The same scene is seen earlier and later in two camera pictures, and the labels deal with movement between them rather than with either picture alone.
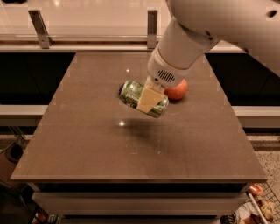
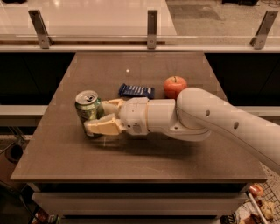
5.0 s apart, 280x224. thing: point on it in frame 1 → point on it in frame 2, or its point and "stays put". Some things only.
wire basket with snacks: (260, 206) stays put
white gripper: (164, 72) → (133, 114)
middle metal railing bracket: (152, 20) stays put
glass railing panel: (82, 22) stays put
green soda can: (130, 92) → (88, 107)
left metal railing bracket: (45, 40) stays put
